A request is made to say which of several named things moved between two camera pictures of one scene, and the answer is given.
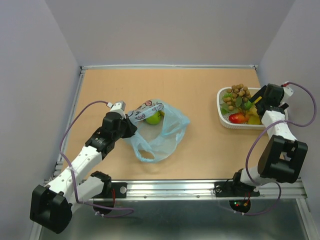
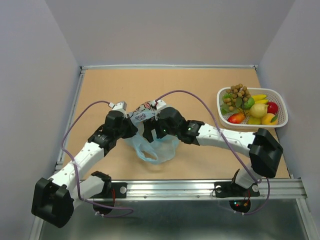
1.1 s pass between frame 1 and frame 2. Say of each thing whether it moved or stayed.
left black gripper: stayed
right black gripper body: moved
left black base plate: stayed
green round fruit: stayed
